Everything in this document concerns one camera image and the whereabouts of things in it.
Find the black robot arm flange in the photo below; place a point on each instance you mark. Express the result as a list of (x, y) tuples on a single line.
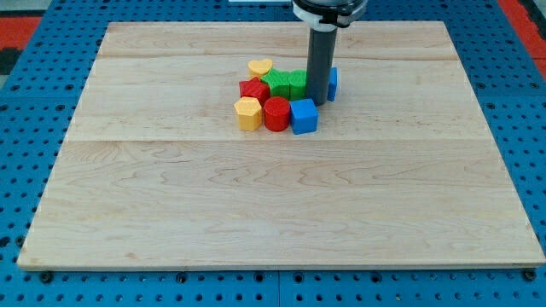
[(328, 15)]

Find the red star block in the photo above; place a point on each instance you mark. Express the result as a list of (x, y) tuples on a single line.
[(256, 89)]

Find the green star block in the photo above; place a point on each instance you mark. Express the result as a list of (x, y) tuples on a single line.
[(277, 82)]

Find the yellow heart block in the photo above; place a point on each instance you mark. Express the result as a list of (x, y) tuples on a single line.
[(259, 68)]

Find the red cylinder block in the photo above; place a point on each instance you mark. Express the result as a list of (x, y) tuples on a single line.
[(277, 113)]

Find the yellow hexagon block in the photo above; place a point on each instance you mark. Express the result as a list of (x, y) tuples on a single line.
[(249, 115)]

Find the blue cube block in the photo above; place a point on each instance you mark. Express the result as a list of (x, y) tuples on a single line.
[(304, 116)]

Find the green rounded block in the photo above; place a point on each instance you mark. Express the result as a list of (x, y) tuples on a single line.
[(297, 84)]

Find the blue block behind rod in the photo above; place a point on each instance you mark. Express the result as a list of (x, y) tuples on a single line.
[(332, 84)]

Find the wooden board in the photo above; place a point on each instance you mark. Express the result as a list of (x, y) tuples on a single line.
[(154, 174)]

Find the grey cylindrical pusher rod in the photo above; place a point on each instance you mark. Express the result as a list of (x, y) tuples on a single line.
[(319, 63)]

